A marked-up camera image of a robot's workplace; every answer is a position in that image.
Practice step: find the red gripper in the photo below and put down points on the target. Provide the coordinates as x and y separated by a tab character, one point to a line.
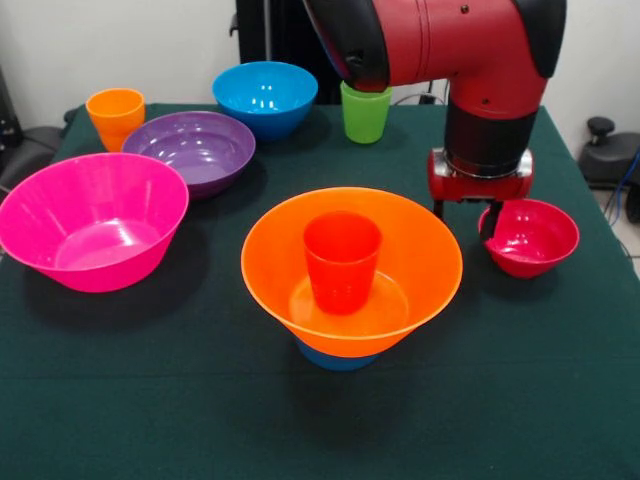
480	189

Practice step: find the small red bowl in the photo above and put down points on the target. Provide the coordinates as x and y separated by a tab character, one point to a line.
540	250

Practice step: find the orange-red cup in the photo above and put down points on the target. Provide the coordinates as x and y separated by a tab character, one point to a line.
340	280

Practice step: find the large orange bowl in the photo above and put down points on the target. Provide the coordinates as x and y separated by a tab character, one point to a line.
275	260

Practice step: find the small blue bowl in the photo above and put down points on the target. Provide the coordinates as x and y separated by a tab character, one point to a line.
335	362

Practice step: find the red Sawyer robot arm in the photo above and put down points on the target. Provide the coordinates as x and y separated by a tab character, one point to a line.
450	50

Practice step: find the green cup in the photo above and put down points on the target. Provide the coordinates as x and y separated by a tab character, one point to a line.
365	120

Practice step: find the large blue bowl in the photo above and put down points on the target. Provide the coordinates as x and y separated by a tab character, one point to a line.
270	120

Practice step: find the purple bowl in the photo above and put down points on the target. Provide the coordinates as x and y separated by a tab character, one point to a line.
200	160

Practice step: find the dark green tablecloth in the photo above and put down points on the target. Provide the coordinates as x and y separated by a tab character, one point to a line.
200	425

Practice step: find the large pink bowl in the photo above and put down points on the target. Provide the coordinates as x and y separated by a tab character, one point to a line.
115	270

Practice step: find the yellow-orange cup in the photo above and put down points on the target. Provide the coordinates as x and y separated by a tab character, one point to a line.
117	125

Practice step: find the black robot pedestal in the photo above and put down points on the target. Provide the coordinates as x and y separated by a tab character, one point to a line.
280	35

